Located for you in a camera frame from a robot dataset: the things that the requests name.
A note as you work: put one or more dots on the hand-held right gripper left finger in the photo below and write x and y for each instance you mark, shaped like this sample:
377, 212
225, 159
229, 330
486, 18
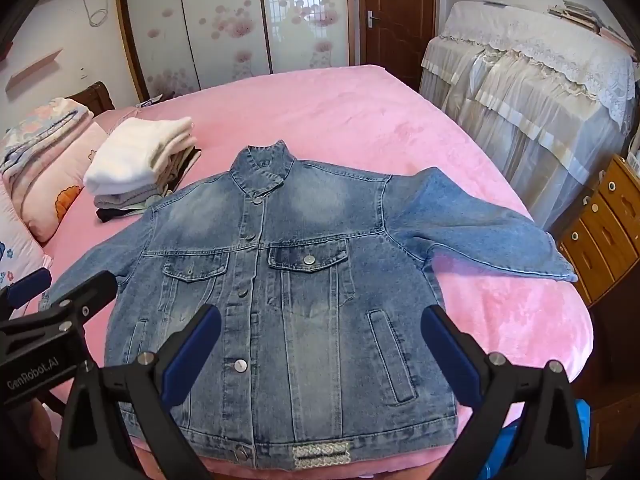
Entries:
192, 355

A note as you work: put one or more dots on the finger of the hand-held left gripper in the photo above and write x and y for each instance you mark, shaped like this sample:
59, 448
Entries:
95, 285
27, 287

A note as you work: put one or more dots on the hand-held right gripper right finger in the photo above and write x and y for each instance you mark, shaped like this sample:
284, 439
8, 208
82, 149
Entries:
450, 355

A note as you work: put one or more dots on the blue denim jacket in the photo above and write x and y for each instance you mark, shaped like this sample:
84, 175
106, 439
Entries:
310, 310

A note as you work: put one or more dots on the person's left forearm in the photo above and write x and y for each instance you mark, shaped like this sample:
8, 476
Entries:
25, 440

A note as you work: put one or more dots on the pile of dark folded clothes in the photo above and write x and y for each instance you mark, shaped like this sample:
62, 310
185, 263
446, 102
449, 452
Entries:
125, 203

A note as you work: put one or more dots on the white floral pillow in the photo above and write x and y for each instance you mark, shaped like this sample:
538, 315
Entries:
12, 255

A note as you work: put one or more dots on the cream folded garment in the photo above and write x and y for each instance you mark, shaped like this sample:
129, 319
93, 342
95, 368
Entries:
175, 142

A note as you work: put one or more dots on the floral folded quilt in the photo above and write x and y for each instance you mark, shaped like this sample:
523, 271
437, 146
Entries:
45, 120

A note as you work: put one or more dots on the brown wooden headboard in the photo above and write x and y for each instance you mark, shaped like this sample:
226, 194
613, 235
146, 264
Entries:
95, 97

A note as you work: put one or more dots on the wooden drawer cabinet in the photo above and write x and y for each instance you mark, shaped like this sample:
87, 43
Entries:
605, 230

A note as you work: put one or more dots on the pink bed blanket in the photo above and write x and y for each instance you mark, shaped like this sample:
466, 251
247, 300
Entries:
350, 110

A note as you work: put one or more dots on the cream lace furniture cover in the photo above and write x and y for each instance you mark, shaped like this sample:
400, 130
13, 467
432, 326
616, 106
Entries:
525, 100

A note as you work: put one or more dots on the floral sliding door wardrobe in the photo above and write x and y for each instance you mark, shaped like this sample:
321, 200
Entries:
225, 20

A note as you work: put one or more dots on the brown wooden door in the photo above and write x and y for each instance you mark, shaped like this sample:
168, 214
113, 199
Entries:
400, 10

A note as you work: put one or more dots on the pink wall shelf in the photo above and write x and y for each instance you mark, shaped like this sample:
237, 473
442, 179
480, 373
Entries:
35, 69

